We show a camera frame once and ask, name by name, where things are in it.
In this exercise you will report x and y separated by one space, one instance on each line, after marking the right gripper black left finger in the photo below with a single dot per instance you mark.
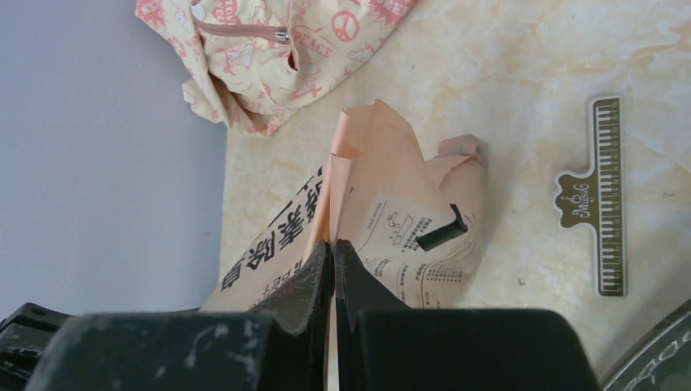
281 344

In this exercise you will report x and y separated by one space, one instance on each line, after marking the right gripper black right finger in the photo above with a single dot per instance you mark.
383 344

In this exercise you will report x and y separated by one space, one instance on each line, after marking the pink cat litter bag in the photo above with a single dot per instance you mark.
413 222

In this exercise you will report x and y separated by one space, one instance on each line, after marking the piano pattern bag clip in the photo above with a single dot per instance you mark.
595 198

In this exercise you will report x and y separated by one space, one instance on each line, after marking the dark grey litter box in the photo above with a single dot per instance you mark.
660 360

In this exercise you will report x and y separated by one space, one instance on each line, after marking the floral pink cloth bag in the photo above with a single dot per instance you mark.
254 64

